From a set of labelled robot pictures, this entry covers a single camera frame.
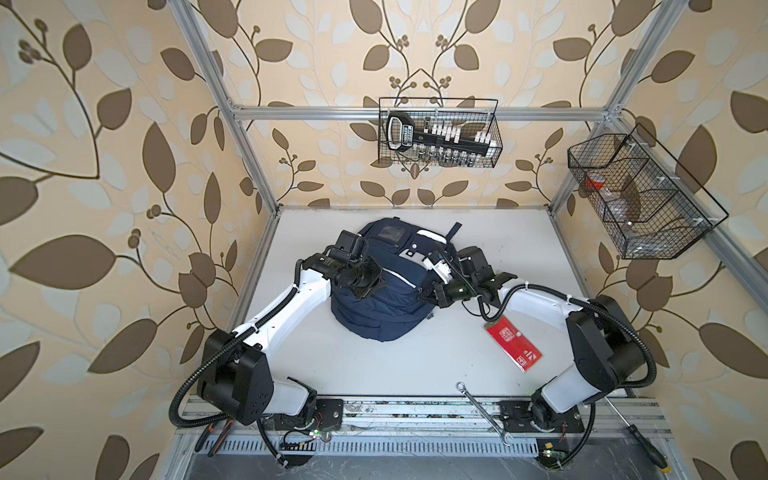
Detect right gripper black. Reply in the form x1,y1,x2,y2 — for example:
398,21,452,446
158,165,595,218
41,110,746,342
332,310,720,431
416,278,476,308

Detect navy blue student backpack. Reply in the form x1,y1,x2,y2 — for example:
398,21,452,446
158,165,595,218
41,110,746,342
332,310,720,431
331,217,461,342

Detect red packet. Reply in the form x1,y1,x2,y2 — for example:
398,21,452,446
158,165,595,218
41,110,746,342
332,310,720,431
484,316,542,372

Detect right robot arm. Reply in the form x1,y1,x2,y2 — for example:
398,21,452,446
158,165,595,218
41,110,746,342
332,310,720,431
422,243,657,432

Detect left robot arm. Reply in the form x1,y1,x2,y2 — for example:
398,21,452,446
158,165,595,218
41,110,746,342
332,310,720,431
168,230,383,468

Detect silver combination wrench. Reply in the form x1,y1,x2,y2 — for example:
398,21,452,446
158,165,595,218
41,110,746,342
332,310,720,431
456,382,512,447

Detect black socket set holder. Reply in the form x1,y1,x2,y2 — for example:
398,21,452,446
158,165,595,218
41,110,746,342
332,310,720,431
378,108,503,161

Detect red object in basket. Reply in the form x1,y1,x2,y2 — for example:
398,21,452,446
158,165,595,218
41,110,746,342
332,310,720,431
584,172,606,192

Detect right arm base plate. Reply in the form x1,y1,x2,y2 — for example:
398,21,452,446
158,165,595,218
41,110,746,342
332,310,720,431
498,398,585,434

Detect back wire basket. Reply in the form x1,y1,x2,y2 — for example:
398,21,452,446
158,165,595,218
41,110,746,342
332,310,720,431
378,96,503,169

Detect wire basket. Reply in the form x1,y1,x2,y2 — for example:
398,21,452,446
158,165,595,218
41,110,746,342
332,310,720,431
567,124,729,260
378,96,503,169

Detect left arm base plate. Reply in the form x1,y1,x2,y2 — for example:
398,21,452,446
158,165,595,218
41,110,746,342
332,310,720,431
275,397,345,432

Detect right wire basket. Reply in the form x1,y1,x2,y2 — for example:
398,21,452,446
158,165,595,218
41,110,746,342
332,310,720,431
567,124,729,260

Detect orange handled pliers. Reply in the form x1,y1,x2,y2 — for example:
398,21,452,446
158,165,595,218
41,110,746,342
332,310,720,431
194,419,234,457

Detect black handled screwdriver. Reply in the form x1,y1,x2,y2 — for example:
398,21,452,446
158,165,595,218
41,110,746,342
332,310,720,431
604,397,671,474

